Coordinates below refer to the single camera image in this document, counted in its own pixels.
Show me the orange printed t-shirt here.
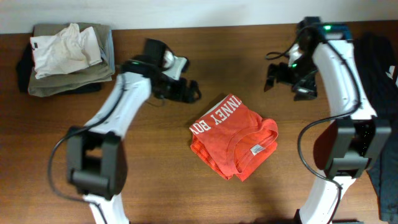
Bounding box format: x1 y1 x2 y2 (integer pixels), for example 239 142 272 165
189 94 279 182

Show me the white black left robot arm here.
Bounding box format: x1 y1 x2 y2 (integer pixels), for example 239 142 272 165
67 39 201 223

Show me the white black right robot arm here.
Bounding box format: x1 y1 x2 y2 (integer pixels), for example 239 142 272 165
264 17 392 224

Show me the dark navy garment pile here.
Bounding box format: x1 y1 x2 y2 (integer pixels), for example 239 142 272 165
354 32 397 223

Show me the folded light blue garment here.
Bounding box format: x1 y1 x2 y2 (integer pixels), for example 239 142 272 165
100 25 116 73

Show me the folded olive green garment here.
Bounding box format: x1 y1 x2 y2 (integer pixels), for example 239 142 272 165
28 22 114 97

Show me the folded white garment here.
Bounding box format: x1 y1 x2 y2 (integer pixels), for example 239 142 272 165
30 23 102 79

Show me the folded black garment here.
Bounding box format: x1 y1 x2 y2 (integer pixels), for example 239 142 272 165
16 44 102 95

